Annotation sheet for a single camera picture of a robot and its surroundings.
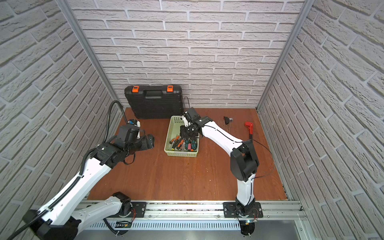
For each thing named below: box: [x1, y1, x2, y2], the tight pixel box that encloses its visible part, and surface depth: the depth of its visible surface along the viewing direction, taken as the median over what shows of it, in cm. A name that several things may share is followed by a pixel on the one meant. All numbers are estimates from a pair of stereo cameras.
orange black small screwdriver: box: [176, 138, 185, 150], surface depth 96 cm
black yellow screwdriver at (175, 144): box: [172, 138, 182, 151], surface depth 98 cm
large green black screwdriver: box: [191, 138, 196, 150], surface depth 94 cm
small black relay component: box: [223, 116, 233, 125], surface depth 113 cm
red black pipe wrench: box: [245, 121, 254, 140], surface depth 109 cm
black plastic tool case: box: [124, 85, 184, 119], surface depth 96 cm
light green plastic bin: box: [164, 115, 200, 158], surface depth 96 cm
